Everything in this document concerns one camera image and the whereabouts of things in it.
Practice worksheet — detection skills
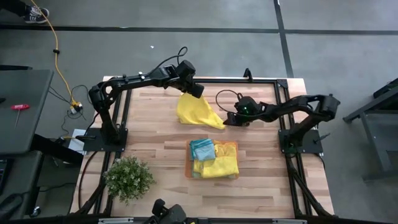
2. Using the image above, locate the black aluminium table frame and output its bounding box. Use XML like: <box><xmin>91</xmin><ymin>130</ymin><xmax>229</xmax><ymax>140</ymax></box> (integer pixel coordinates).
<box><xmin>70</xmin><ymin>76</ymin><xmax>335</xmax><ymax>218</ymax></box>

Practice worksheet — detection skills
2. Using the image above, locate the black right camera cable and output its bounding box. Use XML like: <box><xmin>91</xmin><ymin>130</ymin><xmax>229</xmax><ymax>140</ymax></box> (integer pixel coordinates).
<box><xmin>215</xmin><ymin>89</ymin><xmax>244</xmax><ymax>114</ymax></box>

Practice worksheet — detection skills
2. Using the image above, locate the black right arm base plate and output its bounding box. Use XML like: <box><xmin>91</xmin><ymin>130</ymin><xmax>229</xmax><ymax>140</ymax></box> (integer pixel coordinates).
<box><xmin>278</xmin><ymin>128</ymin><xmax>331</xmax><ymax>156</ymax></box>

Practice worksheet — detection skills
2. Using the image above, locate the dark grey desk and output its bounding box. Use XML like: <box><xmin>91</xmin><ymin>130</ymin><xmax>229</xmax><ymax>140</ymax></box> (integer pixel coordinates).
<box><xmin>0</xmin><ymin>68</ymin><xmax>55</xmax><ymax>156</ymax></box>

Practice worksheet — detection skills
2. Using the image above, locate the black left camera cable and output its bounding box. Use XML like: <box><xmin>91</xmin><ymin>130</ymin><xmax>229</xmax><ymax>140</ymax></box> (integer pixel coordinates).
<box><xmin>146</xmin><ymin>46</ymin><xmax>188</xmax><ymax>77</ymax></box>

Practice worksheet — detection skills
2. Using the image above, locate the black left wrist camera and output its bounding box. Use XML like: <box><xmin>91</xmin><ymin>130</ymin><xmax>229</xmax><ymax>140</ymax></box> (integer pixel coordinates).
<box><xmin>185</xmin><ymin>81</ymin><xmax>205</xmax><ymax>100</ymax></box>

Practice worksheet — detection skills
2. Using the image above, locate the grey metal cart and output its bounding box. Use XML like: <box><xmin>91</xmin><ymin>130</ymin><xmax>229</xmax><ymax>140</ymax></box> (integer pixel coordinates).
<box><xmin>343</xmin><ymin>77</ymin><xmax>398</xmax><ymax>181</ymax></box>

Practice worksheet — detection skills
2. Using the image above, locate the person's leg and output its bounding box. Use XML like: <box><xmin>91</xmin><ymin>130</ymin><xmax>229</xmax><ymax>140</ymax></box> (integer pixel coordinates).
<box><xmin>0</xmin><ymin>0</ymin><xmax>32</xmax><ymax>16</ymax></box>

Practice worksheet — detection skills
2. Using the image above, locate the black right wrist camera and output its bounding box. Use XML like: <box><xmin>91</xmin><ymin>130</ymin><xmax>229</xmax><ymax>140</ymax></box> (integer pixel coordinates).
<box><xmin>229</xmin><ymin>111</ymin><xmax>250</xmax><ymax>127</ymax></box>

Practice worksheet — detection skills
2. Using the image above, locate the red T-handle hex key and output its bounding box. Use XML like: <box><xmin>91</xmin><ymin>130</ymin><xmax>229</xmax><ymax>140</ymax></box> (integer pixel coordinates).
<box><xmin>11</xmin><ymin>103</ymin><xmax>31</xmax><ymax>129</ymax></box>

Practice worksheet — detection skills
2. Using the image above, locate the blue microfiber towel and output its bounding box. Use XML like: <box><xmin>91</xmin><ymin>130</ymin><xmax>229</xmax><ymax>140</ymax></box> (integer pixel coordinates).
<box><xmin>189</xmin><ymin>138</ymin><xmax>216</xmax><ymax>162</ymax></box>

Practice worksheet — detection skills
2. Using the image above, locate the thin black floor cable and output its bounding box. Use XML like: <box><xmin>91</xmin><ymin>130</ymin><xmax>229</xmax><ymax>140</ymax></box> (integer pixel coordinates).
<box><xmin>48</xmin><ymin>84</ymin><xmax>97</xmax><ymax>138</ymax></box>

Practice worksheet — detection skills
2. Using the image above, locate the person's shoe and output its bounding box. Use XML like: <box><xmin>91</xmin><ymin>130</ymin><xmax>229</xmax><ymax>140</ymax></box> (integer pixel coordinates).
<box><xmin>24</xmin><ymin>5</ymin><xmax>50</xmax><ymax>24</ymax></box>

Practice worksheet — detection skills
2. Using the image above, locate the large yellow microfiber towel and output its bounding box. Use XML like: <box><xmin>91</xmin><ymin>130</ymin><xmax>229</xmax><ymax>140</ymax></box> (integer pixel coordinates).
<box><xmin>192</xmin><ymin>155</ymin><xmax>240</xmax><ymax>179</ymax></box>

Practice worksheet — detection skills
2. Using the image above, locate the thick dark cable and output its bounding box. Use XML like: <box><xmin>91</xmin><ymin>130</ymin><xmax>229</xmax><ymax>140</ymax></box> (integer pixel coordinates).
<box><xmin>77</xmin><ymin>151</ymin><xmax>99</xmax><ymax>209</ymax></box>

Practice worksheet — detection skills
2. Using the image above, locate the yellow white power plug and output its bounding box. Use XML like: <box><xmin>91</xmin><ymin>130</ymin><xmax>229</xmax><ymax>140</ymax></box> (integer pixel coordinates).
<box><xmin>69</xmin><ymin>101</ymin><xmax>84</xmax><ymax>115</ymax></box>

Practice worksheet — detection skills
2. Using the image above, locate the artificial green plant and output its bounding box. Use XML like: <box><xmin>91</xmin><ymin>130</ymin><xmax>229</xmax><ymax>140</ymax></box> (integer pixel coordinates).
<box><xmin>103</xmin><ymin>155</ymin><xmax>156</xmax><ymax>205</ymax></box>

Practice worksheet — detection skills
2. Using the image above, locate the yellow waffle-weave towel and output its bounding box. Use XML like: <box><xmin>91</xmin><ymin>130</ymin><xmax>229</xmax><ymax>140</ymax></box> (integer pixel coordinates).
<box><xmin>176</xmin><ymin>92</ymin><xmax>226</xmax><ymax>131</ymax></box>

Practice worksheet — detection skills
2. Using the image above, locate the black camera cable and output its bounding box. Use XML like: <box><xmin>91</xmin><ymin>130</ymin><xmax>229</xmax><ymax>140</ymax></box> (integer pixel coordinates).
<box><xmin>146</xmin><ymin>46</ymin><xmax>188</xmax><ymax>77</ymax></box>
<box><xmin>215</xmin><ymin>89</ymin><xmax>244</xmax><ymax>114</ymax></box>

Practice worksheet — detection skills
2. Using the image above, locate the orange translucent plastic bin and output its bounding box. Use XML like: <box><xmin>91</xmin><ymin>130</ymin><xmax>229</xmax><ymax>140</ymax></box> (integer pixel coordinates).
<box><xmin>184</xmin><ymin>139</ymin><xmax>240</xmax><ymax>180</ymax></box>

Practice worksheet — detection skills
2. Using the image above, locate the yellow power cable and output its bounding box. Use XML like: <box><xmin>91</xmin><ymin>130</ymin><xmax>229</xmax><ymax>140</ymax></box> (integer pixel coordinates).
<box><xmin>30</xmin><ymin>0</ymin><xmax>78</xmax><ymax>108</ymax></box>

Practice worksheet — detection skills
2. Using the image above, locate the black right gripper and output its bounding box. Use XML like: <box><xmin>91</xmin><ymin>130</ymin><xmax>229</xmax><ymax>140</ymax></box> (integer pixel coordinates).
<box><xmin>223</xmin><ymin>95</ymin><xmax>265</xmax><ymax>127</ymax></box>

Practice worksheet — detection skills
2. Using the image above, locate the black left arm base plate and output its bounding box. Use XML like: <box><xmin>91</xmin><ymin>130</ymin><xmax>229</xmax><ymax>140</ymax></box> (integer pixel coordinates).
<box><xmin>75</xmin><ymin>126</ymin><xmax>129</xmax><ymax>153</ymax></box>

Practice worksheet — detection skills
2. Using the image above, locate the white paper sheet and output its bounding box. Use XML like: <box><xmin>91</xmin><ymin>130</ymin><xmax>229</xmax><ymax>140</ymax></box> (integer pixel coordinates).
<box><xmin>67</xmin><ymin>128</ymin><xmax>88</xmax><ymax>156</ymax></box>

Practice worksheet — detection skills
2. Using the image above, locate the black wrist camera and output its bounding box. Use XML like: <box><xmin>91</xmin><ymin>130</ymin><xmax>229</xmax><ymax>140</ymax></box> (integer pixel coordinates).
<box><xmin>229</xmin><ymin>111</ymin><xmax>250</xmax><ymax>127</ymax></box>
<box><xmin>185</xmin><ymin>81</ymin><xmax>205</xmax><ymax>100</ymax></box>

